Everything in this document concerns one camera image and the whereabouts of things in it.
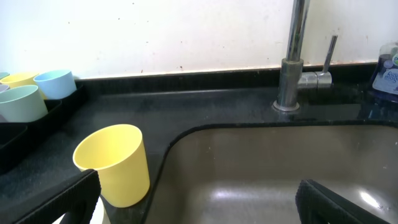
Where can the steel sink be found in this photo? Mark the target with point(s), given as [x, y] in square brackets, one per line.
[264, 171]

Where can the yellow cup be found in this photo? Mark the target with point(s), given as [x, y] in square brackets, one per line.
[18, 80]
[121, 161]

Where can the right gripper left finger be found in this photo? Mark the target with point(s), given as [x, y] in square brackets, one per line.
[62, 199]

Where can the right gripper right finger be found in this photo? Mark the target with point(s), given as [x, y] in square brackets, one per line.
[323, 205]

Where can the black tray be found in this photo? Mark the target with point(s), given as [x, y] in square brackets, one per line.
[46, 124]

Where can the blue cup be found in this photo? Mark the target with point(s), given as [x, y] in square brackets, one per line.
[57, 84]

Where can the green cup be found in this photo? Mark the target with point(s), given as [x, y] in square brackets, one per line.
[21, 105]
[3, 75]

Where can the grey cup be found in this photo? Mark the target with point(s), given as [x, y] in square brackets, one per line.
[3, 88]

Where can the blue soap bottle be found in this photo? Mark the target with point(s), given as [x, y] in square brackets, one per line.
[385, 77]

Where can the steel tap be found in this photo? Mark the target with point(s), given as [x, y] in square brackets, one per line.
[290, 77]

